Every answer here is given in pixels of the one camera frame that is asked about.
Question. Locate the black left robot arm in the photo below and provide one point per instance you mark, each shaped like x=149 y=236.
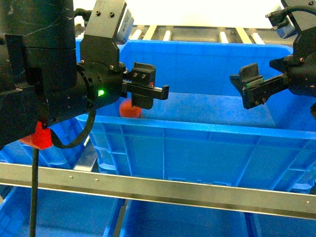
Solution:
x=59 y=65

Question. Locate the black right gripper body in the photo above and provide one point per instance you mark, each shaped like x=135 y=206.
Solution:
x=300 y=66

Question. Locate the red mushroom push button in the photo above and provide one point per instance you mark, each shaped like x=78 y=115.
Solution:
x=126 y=110

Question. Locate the blue bin lower shelf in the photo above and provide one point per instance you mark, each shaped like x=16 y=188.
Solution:
x=150 y=219

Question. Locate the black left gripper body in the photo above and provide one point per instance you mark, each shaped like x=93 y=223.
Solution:
x=99 y=73

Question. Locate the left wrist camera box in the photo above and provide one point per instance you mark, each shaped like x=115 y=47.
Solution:
x=111 y=21

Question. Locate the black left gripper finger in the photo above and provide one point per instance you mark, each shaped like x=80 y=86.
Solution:
x=143 y=96
x=142 y=74

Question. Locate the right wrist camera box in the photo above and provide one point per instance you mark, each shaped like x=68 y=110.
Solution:
x=293 y=23

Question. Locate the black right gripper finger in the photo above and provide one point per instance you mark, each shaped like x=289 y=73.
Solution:
x=247 y=78
x=255 y=94

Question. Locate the large blue plastic bin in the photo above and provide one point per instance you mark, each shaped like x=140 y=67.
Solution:
x=202 y=133

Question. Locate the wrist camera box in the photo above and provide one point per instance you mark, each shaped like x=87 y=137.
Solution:
x=111 y=21
x=293 y=23

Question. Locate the blue bin at left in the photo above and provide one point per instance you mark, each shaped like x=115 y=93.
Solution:
x=21 y=151

